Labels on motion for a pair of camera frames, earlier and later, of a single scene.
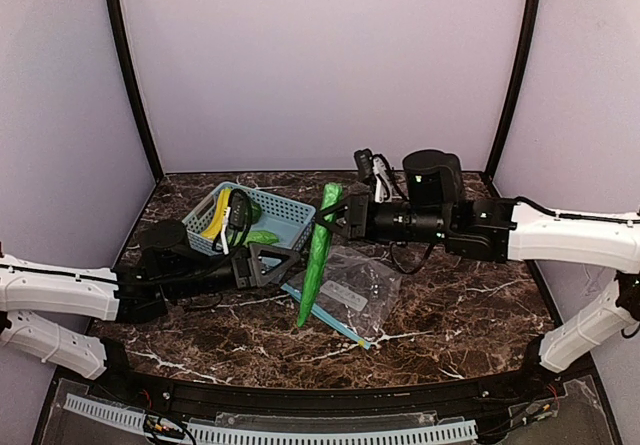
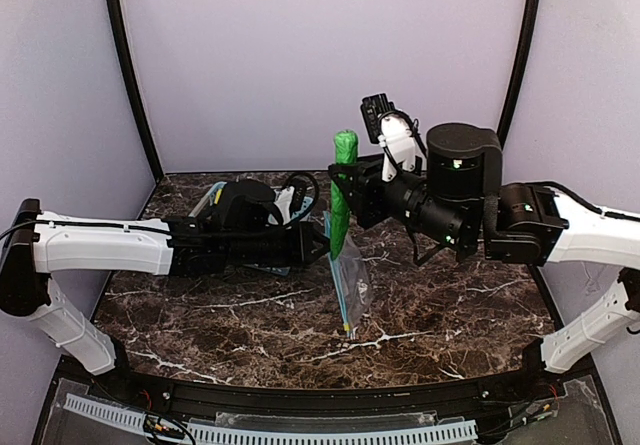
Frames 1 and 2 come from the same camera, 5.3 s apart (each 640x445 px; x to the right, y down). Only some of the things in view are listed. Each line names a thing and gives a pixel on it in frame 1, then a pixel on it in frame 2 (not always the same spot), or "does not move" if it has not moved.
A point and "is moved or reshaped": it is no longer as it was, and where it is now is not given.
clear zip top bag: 354,296 is moved or reshaped
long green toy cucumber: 333,195 → 346,153
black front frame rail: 532,381 does not move
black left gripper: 242,271 → 307,244
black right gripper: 356,216 → 360,191
